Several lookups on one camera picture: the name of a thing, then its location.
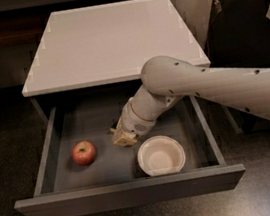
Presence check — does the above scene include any red apple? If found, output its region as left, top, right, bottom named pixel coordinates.
left=71, top=141, right=97, bottom=166

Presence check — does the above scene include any white paper bowl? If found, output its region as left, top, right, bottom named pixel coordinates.
left=137, top=135, right=186, bottom=177

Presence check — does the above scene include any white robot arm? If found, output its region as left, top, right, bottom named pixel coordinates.
left=112, top=56, right=270, bottom=146

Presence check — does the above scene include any grey top drawer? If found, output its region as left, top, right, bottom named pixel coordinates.
left=14, top=96, right=245, bottom=216

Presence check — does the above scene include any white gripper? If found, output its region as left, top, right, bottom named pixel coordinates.
left=110, top=97, right=156, bottom=147

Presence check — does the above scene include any white topped drawer cabinet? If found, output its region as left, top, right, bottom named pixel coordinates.
left=22, top=0, right=210, bottom=99

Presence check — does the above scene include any dark wooden shelf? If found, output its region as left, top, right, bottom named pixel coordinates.
left=0, top=0, right=130, bottom=48

